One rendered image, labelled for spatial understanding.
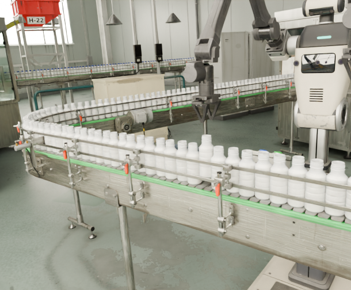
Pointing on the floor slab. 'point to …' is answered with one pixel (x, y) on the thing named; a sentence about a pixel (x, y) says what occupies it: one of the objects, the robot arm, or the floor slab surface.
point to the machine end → (336, 137)
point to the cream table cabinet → (107, 92)
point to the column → (104, 32)
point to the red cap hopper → (33, 14)
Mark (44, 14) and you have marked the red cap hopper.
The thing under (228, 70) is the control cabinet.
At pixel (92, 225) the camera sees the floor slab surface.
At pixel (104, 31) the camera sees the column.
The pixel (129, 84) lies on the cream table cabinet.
